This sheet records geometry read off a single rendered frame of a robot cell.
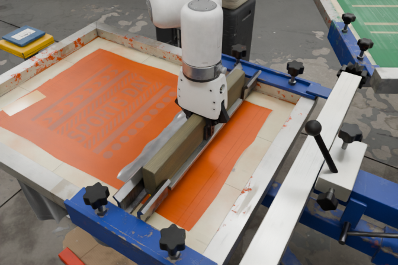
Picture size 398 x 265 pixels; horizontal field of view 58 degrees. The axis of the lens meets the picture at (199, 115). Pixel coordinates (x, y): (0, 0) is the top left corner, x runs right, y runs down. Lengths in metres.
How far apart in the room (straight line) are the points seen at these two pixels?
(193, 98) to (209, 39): 0.15
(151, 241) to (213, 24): 0.38
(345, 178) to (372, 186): 0.07
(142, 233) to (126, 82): 0.52
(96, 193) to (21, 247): 1.33
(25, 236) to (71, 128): 1.11
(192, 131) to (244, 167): 0.15
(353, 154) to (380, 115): 1.94
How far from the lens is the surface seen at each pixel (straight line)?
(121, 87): 1.04
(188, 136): 0.72
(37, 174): 0.81
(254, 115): 0.93
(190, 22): 0.62
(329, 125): 0.82
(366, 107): 2.68
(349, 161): 0.70
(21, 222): 2.04
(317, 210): 0.82
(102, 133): 0.90
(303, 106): 0.93
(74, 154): 0.87
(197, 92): 0.71
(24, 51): 1.31
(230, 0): 1.80
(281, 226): 0.63
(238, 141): 0.86
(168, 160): 0.68
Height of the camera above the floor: 1.57
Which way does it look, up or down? 42 degrees down
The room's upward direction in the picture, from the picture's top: straight up
